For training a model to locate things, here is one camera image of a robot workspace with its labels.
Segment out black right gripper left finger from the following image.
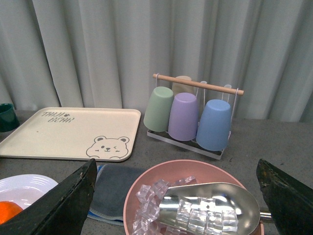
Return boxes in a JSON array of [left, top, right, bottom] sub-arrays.
[[0, 159, 97, 235]]

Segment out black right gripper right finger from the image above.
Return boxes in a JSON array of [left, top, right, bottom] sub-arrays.
[[256, 159, 313, 235]]

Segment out white ridged plate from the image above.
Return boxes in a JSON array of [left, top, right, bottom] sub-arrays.
[[0, 174, 58, 209]]

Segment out orange mandarin fruit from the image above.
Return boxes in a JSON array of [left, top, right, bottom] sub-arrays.
[[0, 201, 23, 224]]

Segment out grey and blue cloth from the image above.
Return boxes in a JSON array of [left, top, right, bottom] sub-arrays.
[[88, 164, 145, 226]]

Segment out metal ice scoop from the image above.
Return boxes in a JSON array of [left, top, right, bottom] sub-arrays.
[[158, 182, 273, 235]]

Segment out beige bear serving tray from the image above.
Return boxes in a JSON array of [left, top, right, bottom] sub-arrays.
[[0, 107, 141, 162]]

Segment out clear plastic ice cubes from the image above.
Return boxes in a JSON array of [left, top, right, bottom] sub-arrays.
[[132, 179, 239, 235]]

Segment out pink bowl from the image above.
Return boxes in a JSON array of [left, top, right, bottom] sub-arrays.
[[123, 160, 244, 235]]

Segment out dark green mug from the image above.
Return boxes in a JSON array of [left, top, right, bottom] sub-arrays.
[[0, 103, 20, 132]]

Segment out blue tumbler cup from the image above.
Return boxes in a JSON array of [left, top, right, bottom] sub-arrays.
[[196, 99, 231, 151]]

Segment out purple tumbler cup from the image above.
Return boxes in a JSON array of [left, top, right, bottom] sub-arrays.
[[168, 93, 199, 141]]

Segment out green tumbler cup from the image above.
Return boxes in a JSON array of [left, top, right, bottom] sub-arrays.
[[143, 87, 174, 132]]

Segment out beige tumbler cup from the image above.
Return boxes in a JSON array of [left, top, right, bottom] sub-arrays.
[[172, 75, 194, 96]]

